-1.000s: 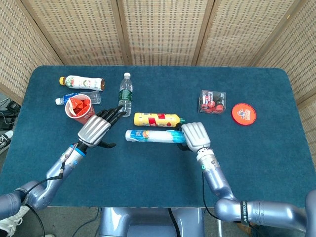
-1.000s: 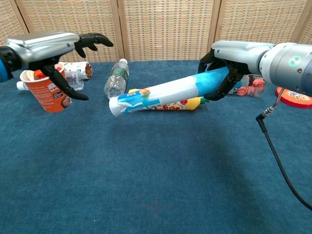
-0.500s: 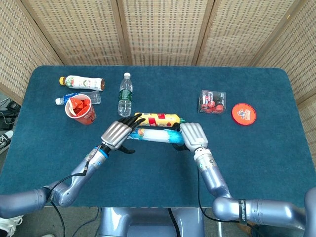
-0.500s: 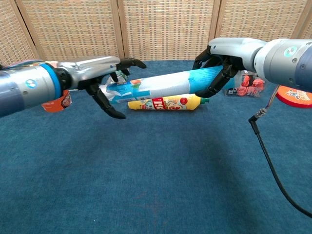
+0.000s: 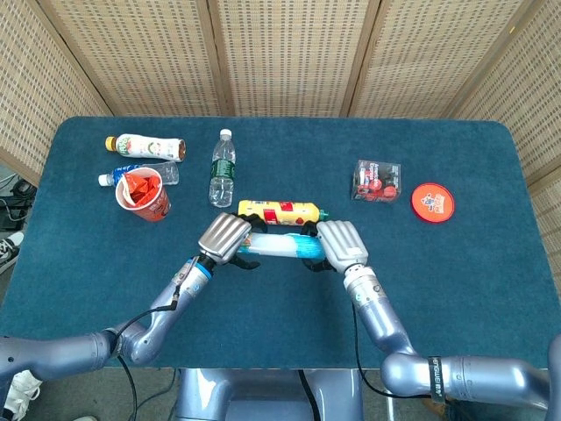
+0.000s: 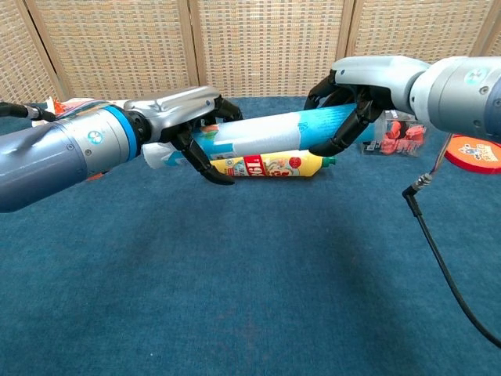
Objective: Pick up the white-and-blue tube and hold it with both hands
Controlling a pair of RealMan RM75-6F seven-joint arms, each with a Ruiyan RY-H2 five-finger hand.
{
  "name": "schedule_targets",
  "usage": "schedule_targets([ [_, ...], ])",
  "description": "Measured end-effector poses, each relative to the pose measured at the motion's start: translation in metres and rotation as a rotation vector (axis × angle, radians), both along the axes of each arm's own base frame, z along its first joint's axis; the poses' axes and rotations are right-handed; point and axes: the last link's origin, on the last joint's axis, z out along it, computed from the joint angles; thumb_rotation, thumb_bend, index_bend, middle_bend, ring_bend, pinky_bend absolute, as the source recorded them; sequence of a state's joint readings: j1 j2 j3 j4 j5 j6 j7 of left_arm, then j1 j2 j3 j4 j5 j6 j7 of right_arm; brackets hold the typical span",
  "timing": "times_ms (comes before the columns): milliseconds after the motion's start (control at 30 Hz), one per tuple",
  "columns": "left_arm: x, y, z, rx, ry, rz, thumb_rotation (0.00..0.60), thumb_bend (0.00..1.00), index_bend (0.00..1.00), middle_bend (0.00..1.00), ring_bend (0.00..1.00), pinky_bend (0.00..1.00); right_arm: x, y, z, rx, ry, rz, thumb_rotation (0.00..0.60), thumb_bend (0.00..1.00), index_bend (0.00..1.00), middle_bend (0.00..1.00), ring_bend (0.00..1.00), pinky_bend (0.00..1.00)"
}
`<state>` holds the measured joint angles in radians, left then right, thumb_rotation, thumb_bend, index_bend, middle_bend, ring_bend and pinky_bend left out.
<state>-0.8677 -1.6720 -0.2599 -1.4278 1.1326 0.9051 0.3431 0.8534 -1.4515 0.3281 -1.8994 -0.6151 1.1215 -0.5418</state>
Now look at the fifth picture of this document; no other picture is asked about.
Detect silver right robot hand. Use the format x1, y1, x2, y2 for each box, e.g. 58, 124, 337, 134
300, 218, 371, 274

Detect yellow bottle with green cap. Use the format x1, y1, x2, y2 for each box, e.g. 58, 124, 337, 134
237, 199, 330, 227

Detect white shoe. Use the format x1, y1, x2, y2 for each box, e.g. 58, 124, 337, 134
3, 370, 43, 421

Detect black strap with white print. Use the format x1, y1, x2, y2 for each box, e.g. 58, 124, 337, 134
427, 355, 446, 403

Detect red round lid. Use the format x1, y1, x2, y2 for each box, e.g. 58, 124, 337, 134
410, 182, 458, 225

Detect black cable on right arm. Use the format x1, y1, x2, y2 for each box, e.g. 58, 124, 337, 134
352, 302, 433, 401

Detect grey-blue robot torso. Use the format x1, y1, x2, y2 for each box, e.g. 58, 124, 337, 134
173, 367, 366, 421

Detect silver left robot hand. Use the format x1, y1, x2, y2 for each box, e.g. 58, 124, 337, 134
196, 212, 268, 271

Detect white and teal tube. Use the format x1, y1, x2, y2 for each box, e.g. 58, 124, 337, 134
236, 231, 325, 260

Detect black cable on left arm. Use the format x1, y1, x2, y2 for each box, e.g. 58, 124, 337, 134
111, 284, 181, 421

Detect orange paper noodle cup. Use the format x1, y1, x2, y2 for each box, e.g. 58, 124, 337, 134
114, 167, 172, 224

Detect clear water bottle green label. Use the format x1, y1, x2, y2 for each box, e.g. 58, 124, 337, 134
208, 128, 238, 209

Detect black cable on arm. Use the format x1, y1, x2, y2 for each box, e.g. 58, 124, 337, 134
111, 284, 181, 421
352, 302, 433, 401

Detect bundle of black floor cables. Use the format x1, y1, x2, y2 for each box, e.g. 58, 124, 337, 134
0, 173, 39, 223

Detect white drink bottle yellow cap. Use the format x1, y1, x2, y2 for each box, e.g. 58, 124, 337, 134
104, 133, 187, 163

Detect black and white sneaker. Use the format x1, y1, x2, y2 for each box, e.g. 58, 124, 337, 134
0, 231, 25, 275

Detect dark blue tablecloth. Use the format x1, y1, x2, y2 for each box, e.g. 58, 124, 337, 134
0, 116, 551, 370

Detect clear plastic box orange items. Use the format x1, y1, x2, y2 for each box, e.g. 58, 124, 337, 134
350, 159, 402, 204

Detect clear bottle with blue label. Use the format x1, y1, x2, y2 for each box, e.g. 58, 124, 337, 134
97, 161, 181, 188

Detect orange foil sachet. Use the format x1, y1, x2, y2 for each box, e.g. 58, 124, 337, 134
124, 171, 162, 208

